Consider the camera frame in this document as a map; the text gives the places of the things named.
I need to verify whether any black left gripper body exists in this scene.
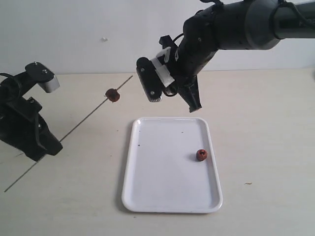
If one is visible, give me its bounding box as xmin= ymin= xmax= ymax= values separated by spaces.
xmin=0 ymin=97 xmax=49 ymax=157

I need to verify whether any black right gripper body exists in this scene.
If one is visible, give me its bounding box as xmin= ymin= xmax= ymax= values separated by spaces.
xmin=169 ymin=46 xmax=217 ymax=96

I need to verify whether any red-brown food piece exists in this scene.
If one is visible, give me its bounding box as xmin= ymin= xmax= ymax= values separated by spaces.
xmin=105 ymin=88 xmax=121 ymax=103
xmin=196 ymin=149 xmax=208 ymax=161

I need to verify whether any thin metal skewer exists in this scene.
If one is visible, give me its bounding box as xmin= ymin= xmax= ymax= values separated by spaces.
xmin=0 ymin=74 xmax=134 ymax=193

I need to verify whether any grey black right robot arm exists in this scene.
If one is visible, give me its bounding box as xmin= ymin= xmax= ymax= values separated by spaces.
xmin=175 ymin=0 xmax=315 ymax=112

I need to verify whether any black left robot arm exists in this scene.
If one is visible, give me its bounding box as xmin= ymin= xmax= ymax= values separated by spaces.
xmin=0 ymin=72 xmax=63 ymax=162

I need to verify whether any white rectangular plastic tray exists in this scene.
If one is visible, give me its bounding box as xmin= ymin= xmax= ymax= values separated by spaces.
xmin=121 ymin=117 xmax=222 ymax=214

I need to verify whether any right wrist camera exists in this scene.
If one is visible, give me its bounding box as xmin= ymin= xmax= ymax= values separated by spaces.
xmin=136 ymin=57 xmax=162 ymax=102

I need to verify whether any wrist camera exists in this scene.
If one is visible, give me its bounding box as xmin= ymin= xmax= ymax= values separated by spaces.
xmin=136 ymin=57 xmax=162 ymax=102
xmin=25 ymin=61 xmax=60 ymax=93

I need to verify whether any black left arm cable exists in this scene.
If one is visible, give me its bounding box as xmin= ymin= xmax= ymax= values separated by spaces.
xmin=0 ymin=72 xmax=22 ymax=99

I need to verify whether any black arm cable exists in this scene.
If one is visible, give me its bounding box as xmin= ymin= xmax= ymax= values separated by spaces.
xmin=199 ymin=0 xmax=315 ymax=28
xmin=0 ymin=72 xmax=22 ymax=99

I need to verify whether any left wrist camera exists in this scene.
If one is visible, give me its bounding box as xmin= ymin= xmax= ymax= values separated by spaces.
xmin=25 ymin=61 xmax=60 ymax=93

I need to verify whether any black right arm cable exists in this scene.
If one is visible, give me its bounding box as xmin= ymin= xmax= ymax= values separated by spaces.
xmin=199 ymin=0 xmax=315 ymax=28

